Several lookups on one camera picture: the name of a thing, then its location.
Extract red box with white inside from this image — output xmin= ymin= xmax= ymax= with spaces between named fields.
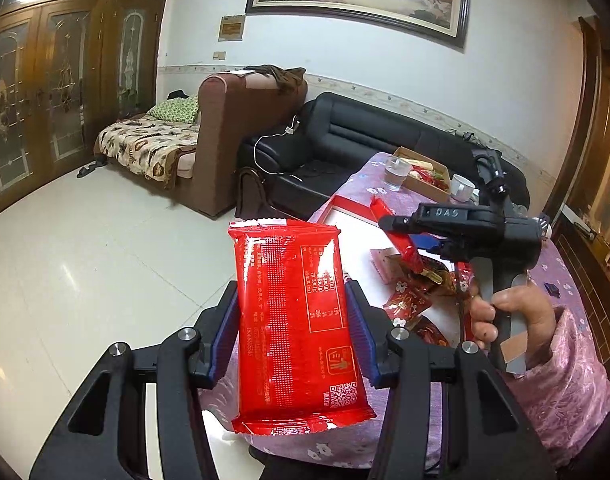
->
xmin=312 ymin=194 xmax=470 ymax=350

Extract small red candy packet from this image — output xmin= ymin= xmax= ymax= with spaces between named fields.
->
xmin=454 ymin=264 xmax=474 ymax=297

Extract dark slippers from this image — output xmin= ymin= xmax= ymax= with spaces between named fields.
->
xmin=76 ymin=159 xmax=106 ymax=180

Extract patterned blanket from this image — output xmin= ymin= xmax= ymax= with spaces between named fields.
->
xmin=94 ymin=114 xmax=201 ymax=190

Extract dark cloth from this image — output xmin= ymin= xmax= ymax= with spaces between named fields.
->
xmin=244 ymin=64 xmax=307 ymax=95

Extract clear plastic cup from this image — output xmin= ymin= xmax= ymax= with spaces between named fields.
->
xmin=384 ymin=156 xmax=411 ymax=192

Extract large red snack packet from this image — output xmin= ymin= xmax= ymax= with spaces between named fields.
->
xmin=369 ymin=196 xmax=428 ymax=273
xmin=227 ymin=216 xmax=377 ymax=436

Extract wall plaque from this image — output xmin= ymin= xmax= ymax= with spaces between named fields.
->
xmin=218 ymin=15 xmax=247 ymax=41

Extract brown armchair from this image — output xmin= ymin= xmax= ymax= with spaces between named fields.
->
xmin=176 ymin=67 xmax=309 ymax=219

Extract brown bag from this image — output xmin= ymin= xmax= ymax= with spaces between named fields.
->
xmin=234 ymin=166 xmax=277 ymax=219

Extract red packet with white flowers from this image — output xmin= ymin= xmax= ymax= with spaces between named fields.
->
xmin=383 ymin=287 xmax=432 ymax=329

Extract black leather sofa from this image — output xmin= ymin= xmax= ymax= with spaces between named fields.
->
xmin=237 ymin=92 xmax=532 ymax=222

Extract dark wooden sideboard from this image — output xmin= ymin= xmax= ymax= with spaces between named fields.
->
xmin=554 ymin=210 xmax=610 ymax=366

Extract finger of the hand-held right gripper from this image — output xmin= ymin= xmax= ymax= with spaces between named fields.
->
xmin=416 ymin=240 xmax=458 ymax=263
xmin=378 ymin=215 xmax=422 ymax=235

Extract cardboard box of snacks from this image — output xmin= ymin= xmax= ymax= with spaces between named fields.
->
xmin=392 ymin=146 xmax=454 ymax=204

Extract person's right hand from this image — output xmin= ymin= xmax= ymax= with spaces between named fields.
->
xmin=466 ymin=280 xmax=557 ymax=362

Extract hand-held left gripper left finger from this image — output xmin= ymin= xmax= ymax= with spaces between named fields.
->
xmin=29 ymin=281 xmax=242 ymax=480

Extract green pillow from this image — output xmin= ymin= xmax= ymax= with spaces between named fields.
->
xmin=147 ymin=95 xmax=201 ymax=124

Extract white mug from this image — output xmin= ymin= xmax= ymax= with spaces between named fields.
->
xmin=450 ymin=174 xmax=478 ymax=202

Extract wooden wardrobe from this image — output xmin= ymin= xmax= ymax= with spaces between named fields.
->
xmin=0 ymin=0 xmax=177 ymax=223

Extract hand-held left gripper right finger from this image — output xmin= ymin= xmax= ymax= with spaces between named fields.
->
xmin=345 ymin=281 xmax=556 ymax=480

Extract white cable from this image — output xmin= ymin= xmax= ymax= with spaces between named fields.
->
xmin=253 ymin=119 xmax=302 ymax=177

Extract dark brown snack packet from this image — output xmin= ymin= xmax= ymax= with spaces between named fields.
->
xmin=414 ymin=321 xmax=453 ymax=347

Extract wooden glass door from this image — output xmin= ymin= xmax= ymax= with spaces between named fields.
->
xmin=541 ymin=16 xmax=610 ymax=271

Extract white pink snack packet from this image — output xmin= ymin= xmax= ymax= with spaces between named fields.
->
xmin=370 ymin=248 xmax=407 ymax=284

